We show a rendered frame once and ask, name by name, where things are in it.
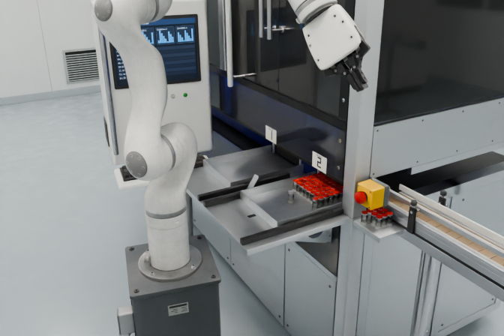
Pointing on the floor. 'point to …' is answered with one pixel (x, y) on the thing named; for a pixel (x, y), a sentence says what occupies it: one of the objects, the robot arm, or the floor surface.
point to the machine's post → (359, 140)
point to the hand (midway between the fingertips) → (358, 81)
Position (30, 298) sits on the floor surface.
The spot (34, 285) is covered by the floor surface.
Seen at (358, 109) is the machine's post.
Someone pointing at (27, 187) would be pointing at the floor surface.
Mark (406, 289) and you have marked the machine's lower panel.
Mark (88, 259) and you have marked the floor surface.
